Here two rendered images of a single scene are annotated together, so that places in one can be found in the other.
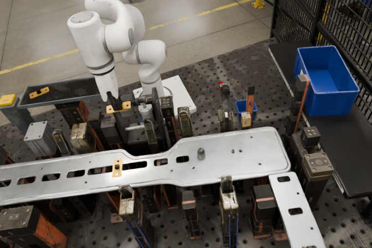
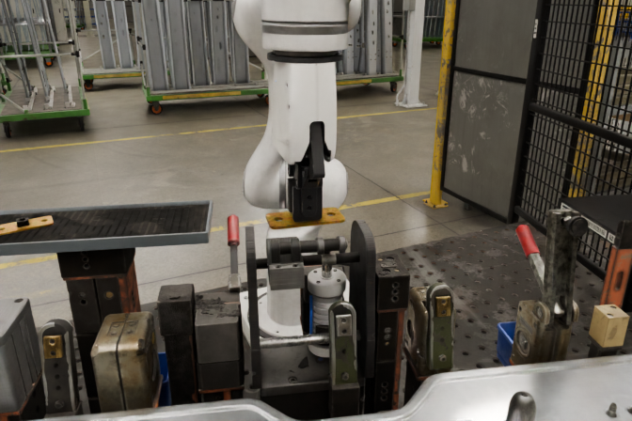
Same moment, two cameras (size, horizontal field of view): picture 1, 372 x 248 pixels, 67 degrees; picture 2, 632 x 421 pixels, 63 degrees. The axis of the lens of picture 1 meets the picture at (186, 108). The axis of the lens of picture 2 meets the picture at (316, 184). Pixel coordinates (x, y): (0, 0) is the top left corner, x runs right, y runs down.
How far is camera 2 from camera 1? 0.56 m
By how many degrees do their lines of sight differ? 27
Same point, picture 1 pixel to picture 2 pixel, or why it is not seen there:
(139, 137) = (295, 373)
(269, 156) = not seen: outside the picture
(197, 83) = not seen: hidden behind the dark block
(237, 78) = (472, 288)
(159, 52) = (335, 179)
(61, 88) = (90, 220)
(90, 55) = not seen: outside the picture
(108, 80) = (329, 82)
